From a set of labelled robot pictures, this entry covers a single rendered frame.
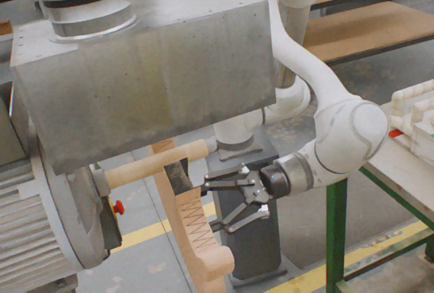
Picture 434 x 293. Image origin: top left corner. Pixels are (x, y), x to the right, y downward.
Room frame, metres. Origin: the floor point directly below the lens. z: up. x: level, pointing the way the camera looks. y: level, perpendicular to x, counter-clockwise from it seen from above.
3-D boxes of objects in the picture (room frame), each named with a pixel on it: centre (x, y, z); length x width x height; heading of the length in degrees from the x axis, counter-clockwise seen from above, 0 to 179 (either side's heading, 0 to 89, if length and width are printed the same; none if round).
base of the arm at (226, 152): (1.44, -0.05, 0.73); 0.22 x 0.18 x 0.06; 100
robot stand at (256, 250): (1.44, -0.07, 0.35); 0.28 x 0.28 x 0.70; 10
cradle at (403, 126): (1.01, -0.54, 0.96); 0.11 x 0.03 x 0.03; 17
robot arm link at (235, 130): (1.45, -0.08, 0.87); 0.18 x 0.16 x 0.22; 101
